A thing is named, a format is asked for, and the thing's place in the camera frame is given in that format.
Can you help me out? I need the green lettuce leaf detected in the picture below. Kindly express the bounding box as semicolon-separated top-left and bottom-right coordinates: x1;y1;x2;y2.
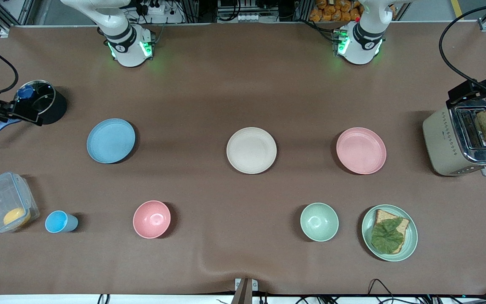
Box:
371;217;405;255

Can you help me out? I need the pink bowl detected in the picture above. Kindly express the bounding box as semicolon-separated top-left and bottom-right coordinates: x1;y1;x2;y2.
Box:
133;200;171;239

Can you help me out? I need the green bowl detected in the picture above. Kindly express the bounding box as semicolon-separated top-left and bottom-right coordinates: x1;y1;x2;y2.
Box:
300;203;339;242

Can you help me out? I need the black pot with blue handle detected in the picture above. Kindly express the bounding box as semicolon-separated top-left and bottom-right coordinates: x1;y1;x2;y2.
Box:
0;80;68;145

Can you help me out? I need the bag of orange buns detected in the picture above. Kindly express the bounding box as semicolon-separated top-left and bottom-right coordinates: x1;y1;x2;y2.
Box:
309;0;364;22

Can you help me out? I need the blue cup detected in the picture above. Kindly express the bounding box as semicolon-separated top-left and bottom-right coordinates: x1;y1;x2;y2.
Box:
45;210;79;233

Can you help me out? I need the green plate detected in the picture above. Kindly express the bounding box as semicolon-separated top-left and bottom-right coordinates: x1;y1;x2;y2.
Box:
362;204;418;262

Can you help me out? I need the bread slice under lettuce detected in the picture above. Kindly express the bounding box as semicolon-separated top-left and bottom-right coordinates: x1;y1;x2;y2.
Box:
372;209;410;254

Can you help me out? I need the white power strip with plugs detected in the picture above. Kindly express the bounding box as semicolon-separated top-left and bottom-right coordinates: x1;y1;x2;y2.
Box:
140;0;172;15

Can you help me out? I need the blue plate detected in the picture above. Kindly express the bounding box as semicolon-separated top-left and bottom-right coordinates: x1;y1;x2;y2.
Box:
86;118;136;164

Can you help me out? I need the black looped cable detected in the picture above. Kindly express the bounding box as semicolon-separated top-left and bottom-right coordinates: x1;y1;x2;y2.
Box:
367;279;395;304

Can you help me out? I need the pink plate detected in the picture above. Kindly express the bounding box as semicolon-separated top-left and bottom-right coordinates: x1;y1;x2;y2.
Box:
336;127;387;175

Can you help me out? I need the metal camera stand bracket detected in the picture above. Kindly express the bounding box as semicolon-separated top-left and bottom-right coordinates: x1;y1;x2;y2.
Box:
231;277;259;304

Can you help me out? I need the beige plate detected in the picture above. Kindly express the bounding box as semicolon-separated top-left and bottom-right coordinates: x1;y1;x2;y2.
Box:
226;127;277;174

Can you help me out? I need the white terminal strip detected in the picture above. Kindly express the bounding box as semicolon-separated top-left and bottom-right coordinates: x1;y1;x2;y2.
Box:
238;14;278;22

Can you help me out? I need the yellow round food piece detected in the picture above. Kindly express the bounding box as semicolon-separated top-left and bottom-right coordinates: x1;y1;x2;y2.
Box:
3;208;31;227

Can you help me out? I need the beige chrome toaster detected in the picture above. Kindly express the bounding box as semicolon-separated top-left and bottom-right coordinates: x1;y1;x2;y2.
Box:
422;98;486;177

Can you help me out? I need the brown table cloth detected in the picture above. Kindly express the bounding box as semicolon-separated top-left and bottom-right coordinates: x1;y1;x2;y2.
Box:
0;21;486;296

